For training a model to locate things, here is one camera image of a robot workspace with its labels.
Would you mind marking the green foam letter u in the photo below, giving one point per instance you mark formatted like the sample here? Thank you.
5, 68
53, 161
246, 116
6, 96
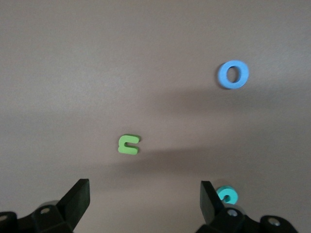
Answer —
122, 141

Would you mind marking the blue foam letter O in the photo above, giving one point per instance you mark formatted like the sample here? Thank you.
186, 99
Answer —
222, 75

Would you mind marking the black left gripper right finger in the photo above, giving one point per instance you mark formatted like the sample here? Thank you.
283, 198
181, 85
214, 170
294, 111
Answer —
211, 208

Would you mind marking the teal foam letter c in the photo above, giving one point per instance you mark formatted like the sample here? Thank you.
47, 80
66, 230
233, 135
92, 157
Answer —
226, 188

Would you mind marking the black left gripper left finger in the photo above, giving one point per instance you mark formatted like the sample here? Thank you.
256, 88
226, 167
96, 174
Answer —
73, 201

